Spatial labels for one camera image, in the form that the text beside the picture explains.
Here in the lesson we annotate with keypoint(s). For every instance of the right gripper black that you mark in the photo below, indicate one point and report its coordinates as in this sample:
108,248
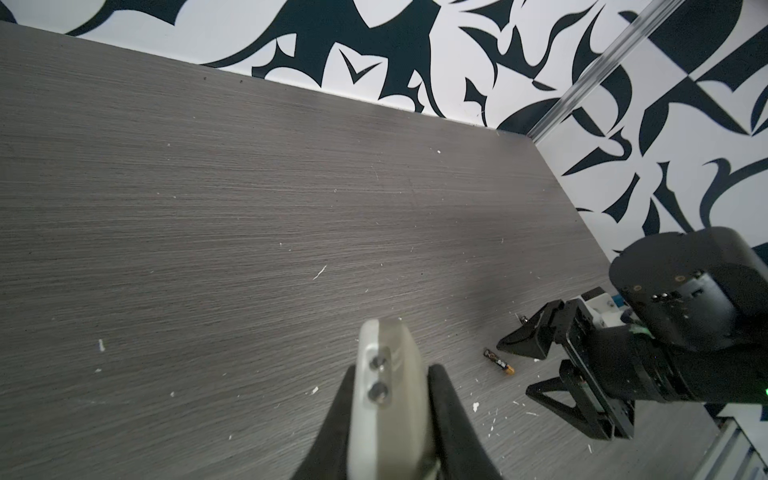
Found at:
607,371

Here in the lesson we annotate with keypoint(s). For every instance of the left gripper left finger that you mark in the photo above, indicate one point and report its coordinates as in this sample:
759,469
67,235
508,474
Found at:
327,457

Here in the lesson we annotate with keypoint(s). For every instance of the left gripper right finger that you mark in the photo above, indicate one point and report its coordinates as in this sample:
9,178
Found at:
458,447

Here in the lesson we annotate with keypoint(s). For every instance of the white remote control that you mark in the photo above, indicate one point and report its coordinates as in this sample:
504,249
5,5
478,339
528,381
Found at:
391,433

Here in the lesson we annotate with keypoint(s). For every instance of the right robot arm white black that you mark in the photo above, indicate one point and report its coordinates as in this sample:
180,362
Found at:
685,322

